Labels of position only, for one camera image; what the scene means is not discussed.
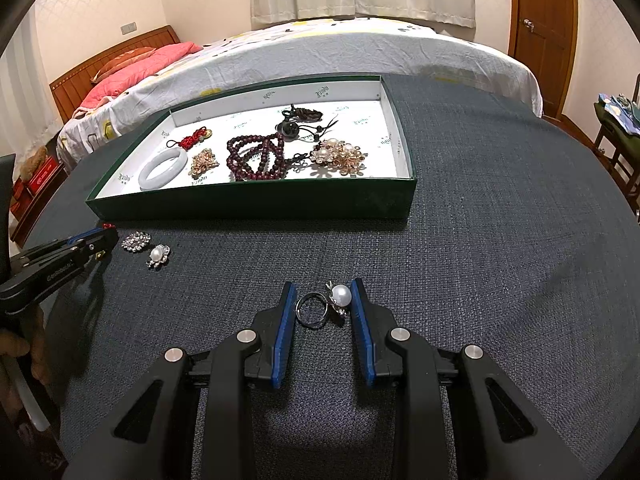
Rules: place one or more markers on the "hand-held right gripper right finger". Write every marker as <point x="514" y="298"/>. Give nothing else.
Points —
<point x="362" y="335"/>

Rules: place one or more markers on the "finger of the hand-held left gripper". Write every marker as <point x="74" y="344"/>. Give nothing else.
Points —
<point x="90" y="235"/>
<point x="92" y="251"/>

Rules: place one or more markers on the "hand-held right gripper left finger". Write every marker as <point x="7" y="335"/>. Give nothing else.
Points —
<point x="282" y="335"/>

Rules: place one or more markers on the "small red and gold charm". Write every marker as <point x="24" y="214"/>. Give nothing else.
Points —
<point x="107" y="226"/>

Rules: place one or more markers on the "white jade bangle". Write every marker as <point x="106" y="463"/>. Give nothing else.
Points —
<point x="145" y="177"/>

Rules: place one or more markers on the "small rose gold brooch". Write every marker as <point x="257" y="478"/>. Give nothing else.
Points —
<point x="204" y="162"/>

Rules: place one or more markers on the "red knot charm with tassel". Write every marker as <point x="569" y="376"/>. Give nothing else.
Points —
<point x="189" y="141"/>

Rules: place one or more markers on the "large pearl rose gold brooch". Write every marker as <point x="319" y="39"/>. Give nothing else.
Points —
<point x="345" y="157"/>

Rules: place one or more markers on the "green tray with white lining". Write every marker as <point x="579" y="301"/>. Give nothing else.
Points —
<point x="360" y="110"/>

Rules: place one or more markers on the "person's left hand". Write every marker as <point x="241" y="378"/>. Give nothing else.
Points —
<point x="12" y="345"/>

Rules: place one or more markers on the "silver crystal brooch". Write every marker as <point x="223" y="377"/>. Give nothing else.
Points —
<point x="135" y="241"/>

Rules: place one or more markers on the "wooden nightstand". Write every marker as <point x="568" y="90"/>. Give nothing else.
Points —
<point x="35" y="210"/>

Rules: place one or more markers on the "pearl flower brooch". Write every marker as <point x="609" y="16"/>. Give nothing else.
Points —
<point x="159" y="255"/>

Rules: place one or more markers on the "red gift box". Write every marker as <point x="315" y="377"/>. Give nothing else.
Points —
<point x="42" y="175"/>

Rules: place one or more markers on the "red and gold box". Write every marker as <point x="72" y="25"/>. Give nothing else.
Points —
<point x="17" y="200"/>

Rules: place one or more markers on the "brown teddy bear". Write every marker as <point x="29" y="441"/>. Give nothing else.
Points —
<point x="32" y="162"/>

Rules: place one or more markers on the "dark grey tablecloth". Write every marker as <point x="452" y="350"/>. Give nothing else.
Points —
<point x="475" y="260"/>

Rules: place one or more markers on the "wooden headboard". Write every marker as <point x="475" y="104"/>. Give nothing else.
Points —
<point x="75" y="85"/>

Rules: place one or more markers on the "white side curtain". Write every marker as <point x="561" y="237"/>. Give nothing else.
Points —
<point x="20" y="100"/>

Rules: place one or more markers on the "pink pillow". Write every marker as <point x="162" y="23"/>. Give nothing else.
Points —
<point x="145" y="72"/>

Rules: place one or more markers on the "orange cushion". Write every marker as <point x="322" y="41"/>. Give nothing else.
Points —
<point x="120" y="62"/>

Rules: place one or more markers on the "bed with patterned sheet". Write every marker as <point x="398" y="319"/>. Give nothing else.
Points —
<point x="350" y="45"/>

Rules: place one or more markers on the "wooden chair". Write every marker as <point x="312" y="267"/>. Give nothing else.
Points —
<point x="617" y="160"/>

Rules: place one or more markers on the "pile of clothes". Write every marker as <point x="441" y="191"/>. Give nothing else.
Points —
<point x="617" y="115"/>

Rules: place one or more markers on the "wooden door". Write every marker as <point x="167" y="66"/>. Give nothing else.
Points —
<point x="542" y="35"/>

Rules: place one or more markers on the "metal door knob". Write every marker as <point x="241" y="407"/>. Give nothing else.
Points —
<point x="527" y="24"/>

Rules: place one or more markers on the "wall switch above headboard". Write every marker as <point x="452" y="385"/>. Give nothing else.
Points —
<point x="129" y="27"/>

